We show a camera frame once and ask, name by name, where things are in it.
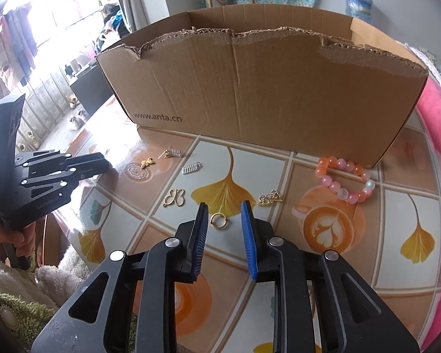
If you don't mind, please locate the gold ring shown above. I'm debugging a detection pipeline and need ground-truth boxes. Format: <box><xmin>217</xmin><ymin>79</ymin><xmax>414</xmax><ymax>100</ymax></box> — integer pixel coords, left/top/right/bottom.
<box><xmin>209</xmin><ymin>212</ymin><xmax>229</xmax><ymax>230</ymax></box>

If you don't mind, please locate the brown cardboard box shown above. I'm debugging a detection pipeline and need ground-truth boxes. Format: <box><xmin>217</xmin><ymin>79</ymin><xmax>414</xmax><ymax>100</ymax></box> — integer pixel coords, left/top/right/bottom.
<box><xmin>97</xmin><ymin>4</ymin><xmax>429</xmax><ymax>166</ymax></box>

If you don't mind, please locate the silver rhinestone bar clip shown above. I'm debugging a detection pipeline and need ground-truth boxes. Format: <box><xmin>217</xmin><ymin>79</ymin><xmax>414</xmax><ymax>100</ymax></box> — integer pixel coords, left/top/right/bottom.
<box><xmin>181</xmin><ymin>162</ymin><xmax>202</xmax><ymax>174</ymax></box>

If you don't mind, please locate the rhinestone gold earring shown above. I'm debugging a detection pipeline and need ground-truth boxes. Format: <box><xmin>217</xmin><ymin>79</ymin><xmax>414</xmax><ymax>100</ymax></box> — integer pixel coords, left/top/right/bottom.
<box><xmin>158</xmin><ymin>148</ymin><xmax>182</xmax><ymax>159</ymax></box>

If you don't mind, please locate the blue water bottle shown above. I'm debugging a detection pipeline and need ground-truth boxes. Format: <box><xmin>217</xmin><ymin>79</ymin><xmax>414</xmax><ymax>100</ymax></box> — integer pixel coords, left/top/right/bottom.
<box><xmin>346</xmin><ymin>0</ymin><xmax>374</xmax><ymax>23</ymax></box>

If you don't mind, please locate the orange pink bead bracelet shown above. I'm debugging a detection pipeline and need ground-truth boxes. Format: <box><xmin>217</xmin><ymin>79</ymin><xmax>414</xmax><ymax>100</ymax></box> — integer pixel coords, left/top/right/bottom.
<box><xmin>315</xmin><ymin>155</ymin><xmax>377</xmax><ymax>206</ymax></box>

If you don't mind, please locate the rhinestone gold charm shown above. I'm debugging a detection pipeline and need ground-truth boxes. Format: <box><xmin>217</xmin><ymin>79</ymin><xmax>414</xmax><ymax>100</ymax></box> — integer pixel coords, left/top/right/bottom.
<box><xmin>258</xmin><ymin>190</ymin><xmax>283</xmax><ymax>207</ymax></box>

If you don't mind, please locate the left hand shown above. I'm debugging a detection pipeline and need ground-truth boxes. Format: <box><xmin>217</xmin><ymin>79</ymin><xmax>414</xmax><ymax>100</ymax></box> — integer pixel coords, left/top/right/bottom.
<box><xmin>0</xmin><ymin>222</ymin><xmax>36</xmax><ymax>261</ymax></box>

